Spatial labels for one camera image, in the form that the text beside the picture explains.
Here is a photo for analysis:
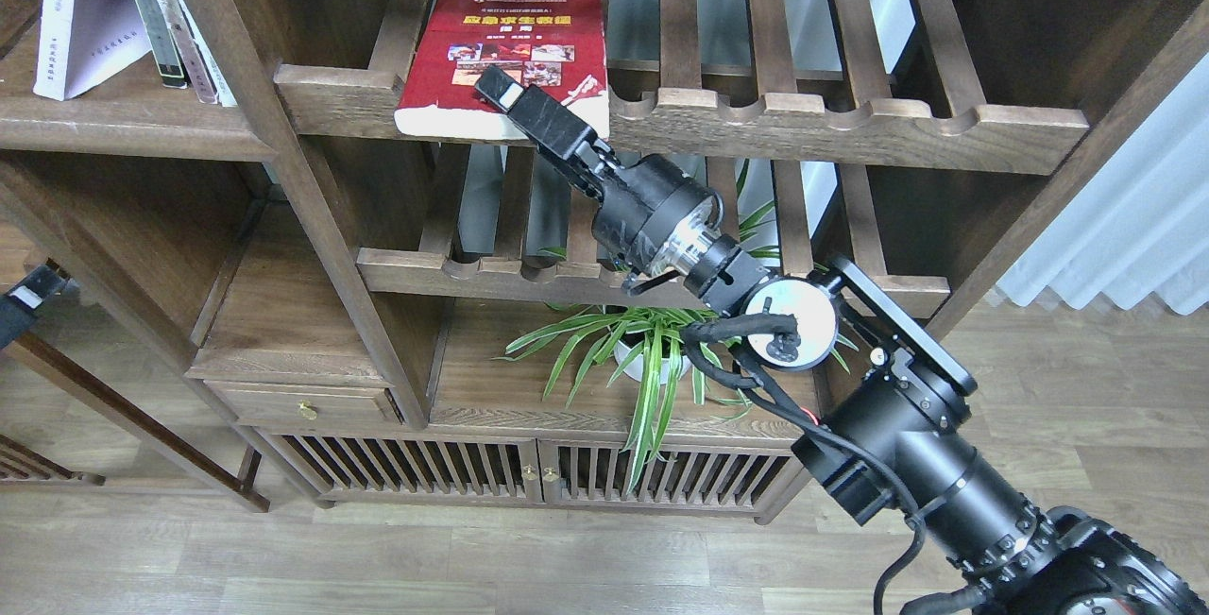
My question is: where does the dark wooden side furniture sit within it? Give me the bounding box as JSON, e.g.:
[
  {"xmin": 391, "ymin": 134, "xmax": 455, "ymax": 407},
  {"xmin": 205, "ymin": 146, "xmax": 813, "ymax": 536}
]
[{"xmin": 2, "ymin": 256, "xmax": 268, "ymax": 514}]

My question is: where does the upright pale spine book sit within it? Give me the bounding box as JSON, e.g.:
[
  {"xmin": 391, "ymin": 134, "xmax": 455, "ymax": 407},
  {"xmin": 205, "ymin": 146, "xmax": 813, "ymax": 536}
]
[{"xmin": 157, "ymin": 0, "xmax": 220, "ymax": 106}]

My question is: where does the green spider plant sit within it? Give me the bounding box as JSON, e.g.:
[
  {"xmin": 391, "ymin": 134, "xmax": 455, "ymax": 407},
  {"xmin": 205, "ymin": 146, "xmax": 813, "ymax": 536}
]
[{"xmin": 499, "ymin": 162, "xmax": 860, "ymax": 495}]

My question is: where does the brass drawer knob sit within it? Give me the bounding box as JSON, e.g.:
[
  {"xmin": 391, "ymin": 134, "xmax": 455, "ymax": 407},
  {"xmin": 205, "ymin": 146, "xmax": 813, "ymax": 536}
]
[{"xmin": 297, "ymin": 401, "xmax": 319, "ymax": 420}]

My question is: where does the black yellow cover book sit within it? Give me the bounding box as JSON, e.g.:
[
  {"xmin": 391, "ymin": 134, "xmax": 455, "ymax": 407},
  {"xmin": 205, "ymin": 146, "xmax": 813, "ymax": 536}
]
[{"xmin": 135, "ymin": 0, "xmax": 190, "ymax": 89}]

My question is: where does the white pleated curtain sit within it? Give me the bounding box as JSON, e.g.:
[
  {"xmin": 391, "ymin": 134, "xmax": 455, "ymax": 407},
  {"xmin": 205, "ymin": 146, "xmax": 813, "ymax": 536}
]
[{"xmin": 994, "ymin": 60, "xmax": 1208, "ymax": 315}]

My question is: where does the white plant pot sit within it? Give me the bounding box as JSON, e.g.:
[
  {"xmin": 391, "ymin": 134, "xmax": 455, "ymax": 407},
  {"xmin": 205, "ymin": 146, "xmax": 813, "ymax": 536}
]
[{"xmin": 607, "ymin": 330, "xmax": 692, "ymax": 385}]

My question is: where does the white purple cover book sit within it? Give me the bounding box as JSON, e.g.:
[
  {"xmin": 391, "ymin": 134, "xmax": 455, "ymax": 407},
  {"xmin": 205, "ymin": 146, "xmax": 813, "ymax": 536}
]
[{"xmin": 33, "ymin": 0, "xmax": 151, "ymax": 101}]

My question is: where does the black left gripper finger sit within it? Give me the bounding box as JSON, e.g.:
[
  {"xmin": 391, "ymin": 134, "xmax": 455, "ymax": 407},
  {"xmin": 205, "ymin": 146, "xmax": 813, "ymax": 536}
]
[{"xmin": 5, "ymin": 263, "xmax": 69, "ymax": 317}]

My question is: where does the upright white book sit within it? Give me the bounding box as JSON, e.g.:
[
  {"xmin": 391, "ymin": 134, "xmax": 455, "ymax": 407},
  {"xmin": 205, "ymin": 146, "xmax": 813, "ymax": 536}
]
[{"xmin": 177, "ymin": 0, "xmax": 238, "ymax": 108}]

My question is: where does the red cover book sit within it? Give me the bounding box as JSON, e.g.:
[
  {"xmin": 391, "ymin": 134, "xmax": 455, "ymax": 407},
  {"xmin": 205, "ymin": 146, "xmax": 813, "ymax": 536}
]
[{"xmin": 397, "ymin": 0, "xmax": 611, "ymax": 141}]

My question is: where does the dark wooden bookshelf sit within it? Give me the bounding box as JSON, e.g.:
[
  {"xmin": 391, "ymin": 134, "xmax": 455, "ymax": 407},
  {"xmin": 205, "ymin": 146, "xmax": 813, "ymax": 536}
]
[{"xmin": 2, "ymin": 0, "xmax": 1207, "ymax": 523}]

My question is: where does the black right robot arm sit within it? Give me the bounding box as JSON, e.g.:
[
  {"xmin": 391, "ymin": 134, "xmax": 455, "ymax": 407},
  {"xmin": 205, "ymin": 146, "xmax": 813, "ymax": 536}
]
[{"xmin": 475, "ymin": 65, "xmax": 1207, "ymax": 614}]

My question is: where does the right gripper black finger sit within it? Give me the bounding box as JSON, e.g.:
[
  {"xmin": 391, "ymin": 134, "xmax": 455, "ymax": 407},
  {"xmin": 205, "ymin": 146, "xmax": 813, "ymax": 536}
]
[{"xmin": 474, "ymin": 65, "xmax": 598, "ymax": 162}]

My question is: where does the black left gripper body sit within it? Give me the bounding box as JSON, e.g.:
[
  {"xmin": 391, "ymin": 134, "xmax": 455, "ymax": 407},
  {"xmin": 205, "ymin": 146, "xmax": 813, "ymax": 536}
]
[{"xmin": 0, "ymin": 298, "xmax": 34, "ymax": 350}]

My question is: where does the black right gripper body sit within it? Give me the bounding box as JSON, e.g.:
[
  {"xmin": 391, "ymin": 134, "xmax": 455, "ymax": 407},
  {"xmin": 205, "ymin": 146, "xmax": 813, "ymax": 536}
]
[{"xmin": 562, "ymin": 140, "xmax": 779, "ymax": 314}]

